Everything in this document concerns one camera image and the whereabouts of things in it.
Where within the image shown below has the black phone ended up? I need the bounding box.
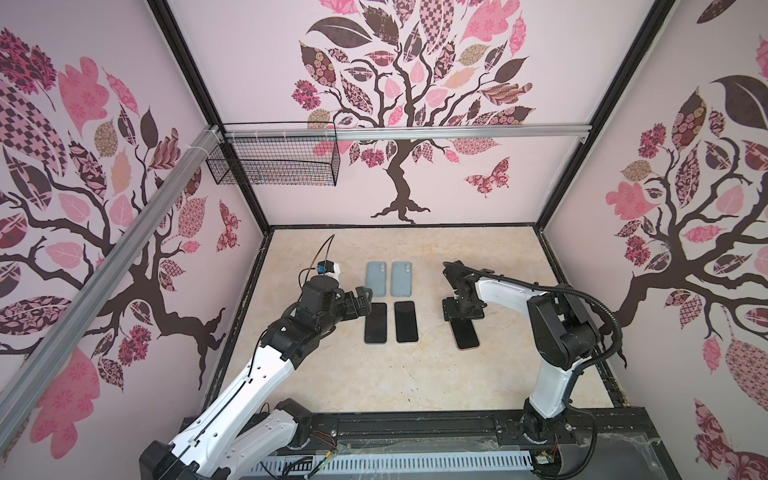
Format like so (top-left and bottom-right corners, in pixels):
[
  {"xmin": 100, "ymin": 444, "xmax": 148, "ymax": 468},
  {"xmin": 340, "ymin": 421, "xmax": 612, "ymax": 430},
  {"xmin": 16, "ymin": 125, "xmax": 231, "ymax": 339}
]
[
  {"xmin": 394, "ymin": 301, "xmax": 419, "ymax": 343},
  {"xmin": 364, "ymin": 302, "xmax": 388, "ymax": 344}
]

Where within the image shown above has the light green phone case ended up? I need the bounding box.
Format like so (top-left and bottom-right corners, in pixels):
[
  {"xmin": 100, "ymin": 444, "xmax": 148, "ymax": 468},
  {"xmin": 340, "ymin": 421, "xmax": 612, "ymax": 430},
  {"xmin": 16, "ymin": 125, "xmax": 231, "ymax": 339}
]
[{"xmin": 365, "ymin": 261, "xmax": 387, "ymax": 298}]

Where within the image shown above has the pale blue phone case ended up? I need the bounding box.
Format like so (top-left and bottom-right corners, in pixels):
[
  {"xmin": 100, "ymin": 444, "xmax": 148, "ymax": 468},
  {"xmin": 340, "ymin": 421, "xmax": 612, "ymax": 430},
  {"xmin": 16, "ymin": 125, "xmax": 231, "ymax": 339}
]
[{"xmin": 390, "ymin": 261, "xmax": 413, "ymax": 298}]

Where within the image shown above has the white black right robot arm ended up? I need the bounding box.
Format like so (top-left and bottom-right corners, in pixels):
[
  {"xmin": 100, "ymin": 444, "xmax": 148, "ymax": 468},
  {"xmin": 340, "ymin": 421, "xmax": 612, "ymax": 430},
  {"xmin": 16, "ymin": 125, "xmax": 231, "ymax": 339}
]
[{"xmin": 442, "ymin": 261, "xmax": 623, "ymax": 444}]

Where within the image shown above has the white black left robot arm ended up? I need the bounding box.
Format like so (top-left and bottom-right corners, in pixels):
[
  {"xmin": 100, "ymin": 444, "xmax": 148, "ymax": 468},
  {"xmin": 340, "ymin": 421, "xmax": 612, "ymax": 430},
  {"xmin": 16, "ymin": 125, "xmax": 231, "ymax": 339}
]
[{"xmin": 139, "ymin": 274, "xmax": 373, "ymax": 479}]

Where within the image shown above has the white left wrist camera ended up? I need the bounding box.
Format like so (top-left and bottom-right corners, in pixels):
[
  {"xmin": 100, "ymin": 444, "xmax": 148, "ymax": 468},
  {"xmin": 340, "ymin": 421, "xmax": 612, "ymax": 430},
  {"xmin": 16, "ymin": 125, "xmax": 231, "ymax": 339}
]
[{"xmin": 316, "ymin": 260, "xmax": 341, "ymax": 281}]

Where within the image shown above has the black wire basket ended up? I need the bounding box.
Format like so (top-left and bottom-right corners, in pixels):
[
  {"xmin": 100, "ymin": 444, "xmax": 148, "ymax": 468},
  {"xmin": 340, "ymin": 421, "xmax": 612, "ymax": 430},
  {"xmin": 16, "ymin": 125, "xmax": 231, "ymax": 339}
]
[{"xmin": 206, "ymin": 120, "xmax": 341, "ymax": 187}]

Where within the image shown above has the white slotted cable duct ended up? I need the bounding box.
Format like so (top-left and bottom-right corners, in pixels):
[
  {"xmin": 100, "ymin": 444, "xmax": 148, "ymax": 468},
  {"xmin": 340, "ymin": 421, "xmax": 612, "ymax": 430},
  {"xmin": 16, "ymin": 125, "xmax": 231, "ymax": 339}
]
[{"xmin": 245, "ymin": 451, "xmax": 533, "ymax": 479}]

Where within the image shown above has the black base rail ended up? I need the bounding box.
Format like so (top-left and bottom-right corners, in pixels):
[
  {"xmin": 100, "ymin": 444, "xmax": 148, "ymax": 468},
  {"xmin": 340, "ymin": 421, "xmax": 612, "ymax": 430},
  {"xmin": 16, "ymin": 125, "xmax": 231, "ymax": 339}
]
[{"xmin": 161, "ymin": 407, "xmax": 661, "ymax": 480}]

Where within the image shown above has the aluminium rail back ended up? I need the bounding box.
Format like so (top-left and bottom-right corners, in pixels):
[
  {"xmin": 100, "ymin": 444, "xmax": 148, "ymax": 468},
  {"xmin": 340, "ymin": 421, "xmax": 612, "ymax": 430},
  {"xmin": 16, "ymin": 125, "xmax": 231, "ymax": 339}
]
[{"xmin": 225, "ymin": 123, "xmax": 592, "ymax": 141}]

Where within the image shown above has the aluminium rail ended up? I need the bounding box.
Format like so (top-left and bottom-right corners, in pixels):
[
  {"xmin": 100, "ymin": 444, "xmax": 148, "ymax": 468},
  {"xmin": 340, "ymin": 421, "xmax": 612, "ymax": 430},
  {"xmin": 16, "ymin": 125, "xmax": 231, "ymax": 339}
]
[
  {"xmin": 225, "ymin": 123, "xmax": 592, "ymax": 141},
  {"xmin": 1, "ymin": 125, "xmax": 220, "ymax": 448}
]

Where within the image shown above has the black corner frame post left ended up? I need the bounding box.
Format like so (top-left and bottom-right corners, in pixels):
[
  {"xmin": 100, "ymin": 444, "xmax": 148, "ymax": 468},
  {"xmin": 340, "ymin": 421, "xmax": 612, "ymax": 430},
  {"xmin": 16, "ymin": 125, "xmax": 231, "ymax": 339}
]
[{"xmin": 147, "ymin": 0, "xmax": 271, "ymax": 235}]

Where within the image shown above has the black corner frame post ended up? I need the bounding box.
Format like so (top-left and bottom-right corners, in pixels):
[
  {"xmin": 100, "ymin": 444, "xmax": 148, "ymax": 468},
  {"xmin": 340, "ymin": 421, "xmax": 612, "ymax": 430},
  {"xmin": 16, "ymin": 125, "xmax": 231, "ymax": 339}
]
[
  {"xmin": 534, "ymin": 0, "xmax": 677, "ymax": 234},
  {"xmin": 147, "ymin": 0, "xmax": 271, "ymax": 235}
]

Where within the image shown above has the black corner frame post right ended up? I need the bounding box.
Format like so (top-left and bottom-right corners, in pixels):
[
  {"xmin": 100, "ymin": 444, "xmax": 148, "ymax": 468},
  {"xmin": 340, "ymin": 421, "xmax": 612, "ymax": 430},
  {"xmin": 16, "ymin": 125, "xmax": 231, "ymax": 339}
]
[{"xmin": 534, "ymin": 0, "xmax": 677, "ymax": 234}]

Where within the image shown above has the aluminium rail left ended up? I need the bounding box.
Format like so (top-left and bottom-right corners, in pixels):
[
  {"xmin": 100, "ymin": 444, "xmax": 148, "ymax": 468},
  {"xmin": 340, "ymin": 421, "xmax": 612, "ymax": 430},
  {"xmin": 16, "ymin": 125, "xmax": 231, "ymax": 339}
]
[{"xmin": 1, "ymin": 125, "xmax": 220, "ymax": 448}]

